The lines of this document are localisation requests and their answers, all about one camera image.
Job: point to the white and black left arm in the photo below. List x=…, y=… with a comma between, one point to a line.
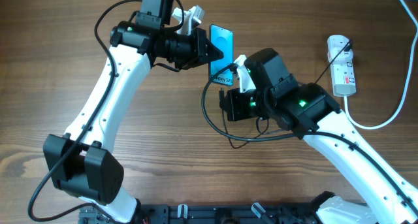
x=80, y=161

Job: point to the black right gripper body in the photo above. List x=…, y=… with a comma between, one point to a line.
x=243, y=105

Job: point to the teal screen smartphone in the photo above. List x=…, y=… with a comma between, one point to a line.
x=222, y=39

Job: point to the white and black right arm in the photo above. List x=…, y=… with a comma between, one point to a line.
x=267, y=90

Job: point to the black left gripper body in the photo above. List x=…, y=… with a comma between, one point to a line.
x=198, y=53

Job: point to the white USB charger plug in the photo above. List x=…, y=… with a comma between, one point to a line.
x=338, y=55

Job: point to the white power strip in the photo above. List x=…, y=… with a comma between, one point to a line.
x=342, y=74

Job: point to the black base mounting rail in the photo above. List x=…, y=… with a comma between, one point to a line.
x=255, y=213

